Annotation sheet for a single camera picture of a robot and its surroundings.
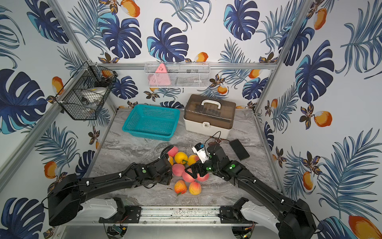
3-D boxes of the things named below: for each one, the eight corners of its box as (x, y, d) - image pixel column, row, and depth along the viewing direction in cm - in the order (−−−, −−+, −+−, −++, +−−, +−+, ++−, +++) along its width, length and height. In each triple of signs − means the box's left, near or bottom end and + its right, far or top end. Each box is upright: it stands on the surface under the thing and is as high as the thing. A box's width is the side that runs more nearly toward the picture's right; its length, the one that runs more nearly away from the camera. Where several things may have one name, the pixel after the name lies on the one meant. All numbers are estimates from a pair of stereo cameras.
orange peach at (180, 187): (174, 195, 82) (173, 192, 78) (175, 183, 86) (174, 179, 82) (186, 195, 82) (186, 192, 78) (186, 183, 86) (186, 179, 82)
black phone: (240, 160, 96) (241, 158, 94) (229, 143, 104) (230, 141, 102) (248, 157, 97) (249, 155, 95) (236, 140, 105) (237, 138, 103)
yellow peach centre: (175, 166, 93) (174, 161, 88) (176, 156, 97) (175, 151, 92) (188, 166, 93) (187, 161, 88) (188, 156, 97) (188, 151, 92)
